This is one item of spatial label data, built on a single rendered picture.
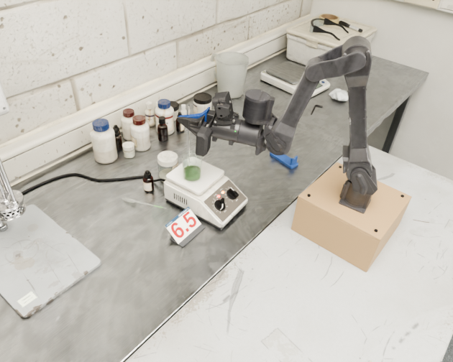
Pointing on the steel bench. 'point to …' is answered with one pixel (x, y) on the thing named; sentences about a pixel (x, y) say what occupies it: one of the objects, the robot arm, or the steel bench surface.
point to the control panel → (225, 200)
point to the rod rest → (286, 160)
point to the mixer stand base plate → (34, 261)
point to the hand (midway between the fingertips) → (191, 121)
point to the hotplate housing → (173, 195)
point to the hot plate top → (213, 174)
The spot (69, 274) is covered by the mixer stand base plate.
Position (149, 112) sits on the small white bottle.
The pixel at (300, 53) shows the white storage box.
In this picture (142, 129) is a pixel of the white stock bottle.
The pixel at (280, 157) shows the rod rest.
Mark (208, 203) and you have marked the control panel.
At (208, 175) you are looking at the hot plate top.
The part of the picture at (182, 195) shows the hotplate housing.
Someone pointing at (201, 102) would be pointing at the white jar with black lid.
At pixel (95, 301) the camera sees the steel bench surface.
